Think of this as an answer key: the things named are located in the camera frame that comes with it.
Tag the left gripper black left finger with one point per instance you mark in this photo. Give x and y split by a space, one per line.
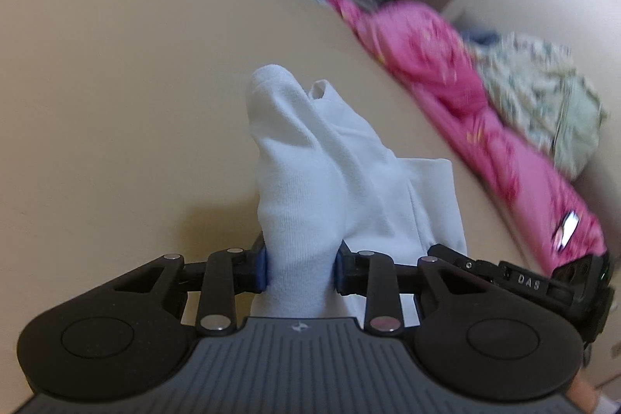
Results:
133 333

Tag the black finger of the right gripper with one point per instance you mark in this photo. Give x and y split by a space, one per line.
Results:
482 269

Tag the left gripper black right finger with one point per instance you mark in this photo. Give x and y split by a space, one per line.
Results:
471 336

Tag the white small garment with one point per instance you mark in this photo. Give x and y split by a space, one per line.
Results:
325 179

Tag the person's right hand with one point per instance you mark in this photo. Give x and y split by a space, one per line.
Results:
583 395

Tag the pink floral blanket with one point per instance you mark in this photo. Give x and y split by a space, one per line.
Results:
421 50

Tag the pale green floral cloth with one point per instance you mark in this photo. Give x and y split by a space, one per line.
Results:
538 91

